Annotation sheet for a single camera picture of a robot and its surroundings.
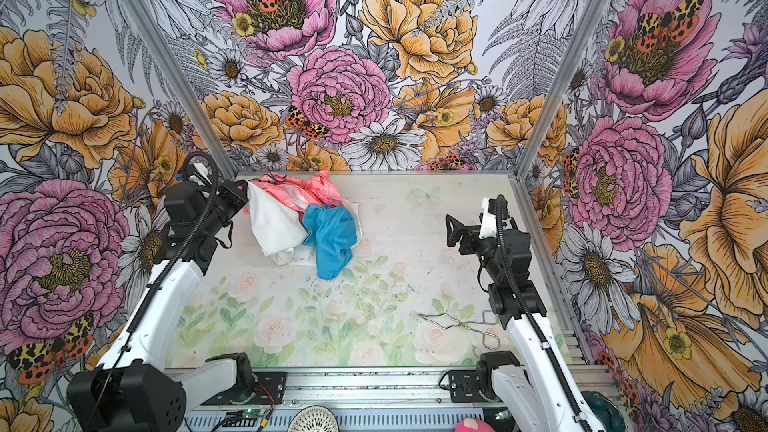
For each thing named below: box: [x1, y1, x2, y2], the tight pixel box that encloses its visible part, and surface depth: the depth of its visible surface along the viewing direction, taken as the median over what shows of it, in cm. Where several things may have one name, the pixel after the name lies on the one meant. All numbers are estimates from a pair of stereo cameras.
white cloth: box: [247, 181, 363, 266], surface depth 84 cm
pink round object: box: [455, 418, 495, 432], surface depth 66 cm
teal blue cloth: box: [302, 204, 357, 280], surface depth 91 cm
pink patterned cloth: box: [250, 171, 345, 211], surface depth 96 cm
